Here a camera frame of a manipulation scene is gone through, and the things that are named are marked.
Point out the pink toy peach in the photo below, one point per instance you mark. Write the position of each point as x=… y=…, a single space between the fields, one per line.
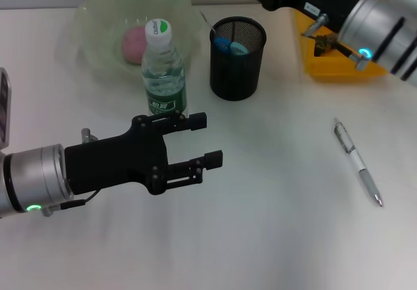
x=132 y=47

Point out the clear green-label water bottle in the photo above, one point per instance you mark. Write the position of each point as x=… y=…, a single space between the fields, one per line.
x=164 y=84

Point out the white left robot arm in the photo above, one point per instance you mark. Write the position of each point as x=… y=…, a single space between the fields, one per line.
x=32 y=179

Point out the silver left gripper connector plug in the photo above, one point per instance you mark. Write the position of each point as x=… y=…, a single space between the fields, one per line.
x=88 y=135

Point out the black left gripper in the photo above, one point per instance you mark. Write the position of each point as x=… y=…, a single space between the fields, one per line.
x=117 y=159

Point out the green plastic wrapper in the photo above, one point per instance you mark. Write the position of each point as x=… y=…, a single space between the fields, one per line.
x=325 y=44

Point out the translucent green plastic fruit bowl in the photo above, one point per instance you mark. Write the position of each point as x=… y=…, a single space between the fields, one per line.
x=97 y=42

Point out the black mesh pen holder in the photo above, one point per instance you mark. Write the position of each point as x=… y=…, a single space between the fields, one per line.
x=234 y=75

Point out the blue scissors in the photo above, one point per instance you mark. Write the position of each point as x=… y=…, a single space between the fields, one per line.
x=228 y=45

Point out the yellow plastic bin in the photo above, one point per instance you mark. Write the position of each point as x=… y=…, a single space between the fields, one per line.
x=325 y=68

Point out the transparent plastic ruler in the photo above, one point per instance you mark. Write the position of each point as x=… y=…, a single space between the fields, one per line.
x=210 y=27

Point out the white grey pen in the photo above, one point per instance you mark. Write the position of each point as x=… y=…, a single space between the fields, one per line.
x=356 y=159

